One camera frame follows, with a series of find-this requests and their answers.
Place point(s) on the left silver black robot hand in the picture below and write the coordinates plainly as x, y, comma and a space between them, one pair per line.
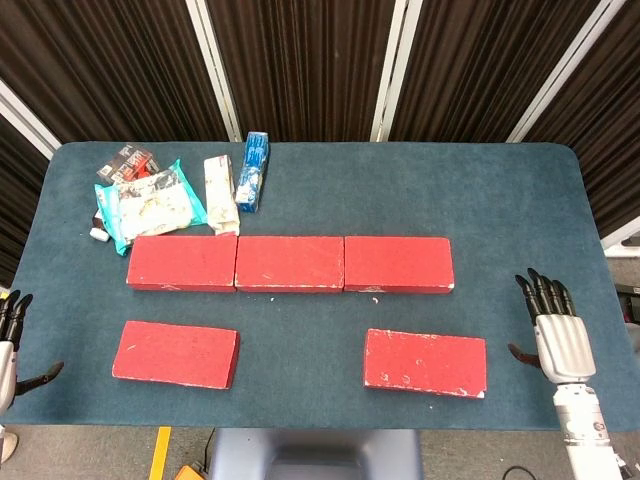
7, 365

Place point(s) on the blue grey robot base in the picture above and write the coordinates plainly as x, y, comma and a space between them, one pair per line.
315, 452

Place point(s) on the teal white snack bag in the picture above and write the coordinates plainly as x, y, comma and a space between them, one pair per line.
150, 210

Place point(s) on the small white bottle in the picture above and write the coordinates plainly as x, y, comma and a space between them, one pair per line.
99, 234

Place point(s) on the small dark brown item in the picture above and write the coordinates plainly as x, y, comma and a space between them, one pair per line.
98, 219

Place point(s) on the red brick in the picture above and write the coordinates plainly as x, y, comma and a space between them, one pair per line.
400, 260
175, 352
425, 360
180, 260
290, 260

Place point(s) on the blue felt table cover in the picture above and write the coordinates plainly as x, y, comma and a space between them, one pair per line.
310, 315

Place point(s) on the blue snack box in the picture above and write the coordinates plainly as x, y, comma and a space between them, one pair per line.
252, 170

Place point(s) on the white partition frame post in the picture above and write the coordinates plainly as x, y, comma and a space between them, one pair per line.
395, 70
215, 70
560, 75
25, 120
622, 235

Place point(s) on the white snack packet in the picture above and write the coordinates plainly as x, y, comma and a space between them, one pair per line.
220, 195

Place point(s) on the brown corrugated partition panel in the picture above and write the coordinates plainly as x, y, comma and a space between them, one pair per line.
100, 60
300, 65
615, 125
15, 200
475, 65

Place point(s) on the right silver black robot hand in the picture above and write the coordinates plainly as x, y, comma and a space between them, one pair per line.
562, 345

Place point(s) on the black red snack box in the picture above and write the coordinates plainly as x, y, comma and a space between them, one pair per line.
127, 162

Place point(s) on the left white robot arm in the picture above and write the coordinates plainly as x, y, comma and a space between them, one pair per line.
6, 447

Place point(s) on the orange floor object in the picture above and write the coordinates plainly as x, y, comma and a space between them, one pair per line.
192, 474

